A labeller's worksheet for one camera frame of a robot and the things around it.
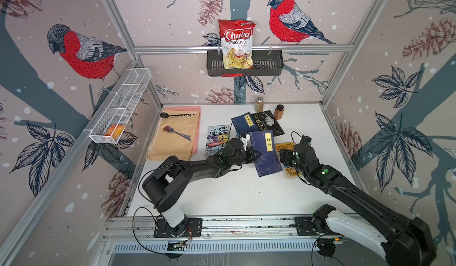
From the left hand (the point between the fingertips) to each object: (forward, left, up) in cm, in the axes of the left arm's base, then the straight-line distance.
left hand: (265, 153), depth 82 cm
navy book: (-2, -2, -5) cm, 6 cm away
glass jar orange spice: (+32, -13, -6) cm, 35 cm away
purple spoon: (+23, +55, -12) cm, 61 cm away
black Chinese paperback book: (+29, -5, -12) cm, 32 cm away
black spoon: (+34, +60, -12) cm, 70 cm away
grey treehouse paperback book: (+16, +25, -11) cm, 31 cm away
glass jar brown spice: (+38, -2, -5) cm, 38 cm away
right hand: (+1, -9, 0) cm, 9 cm away
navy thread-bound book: (+28, +8, -13) cm, 32 cm away
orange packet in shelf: (-3, +59, +21) cm, 63 cm away
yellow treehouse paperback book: (-6, -13, -9) cm, 17 cm away
